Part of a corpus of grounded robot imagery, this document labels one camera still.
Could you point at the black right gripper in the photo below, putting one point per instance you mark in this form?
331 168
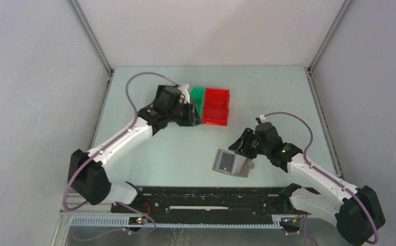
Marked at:
239 147

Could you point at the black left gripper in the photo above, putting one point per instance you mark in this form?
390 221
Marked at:
193 118

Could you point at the beige leather card holder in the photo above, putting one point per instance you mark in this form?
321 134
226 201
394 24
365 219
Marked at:
241 168

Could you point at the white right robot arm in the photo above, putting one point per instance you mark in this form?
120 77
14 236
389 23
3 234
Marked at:
355 212

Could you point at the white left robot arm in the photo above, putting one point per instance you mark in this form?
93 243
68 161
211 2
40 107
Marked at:
91 172

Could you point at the grey card in sleeve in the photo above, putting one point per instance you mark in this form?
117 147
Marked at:
225 162

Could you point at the green plastic bin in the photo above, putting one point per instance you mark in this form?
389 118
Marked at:
198 95

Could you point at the red plastic bin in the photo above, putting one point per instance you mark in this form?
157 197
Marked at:
216 107

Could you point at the aluminium frame rail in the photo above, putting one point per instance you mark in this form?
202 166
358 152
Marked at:
115 215

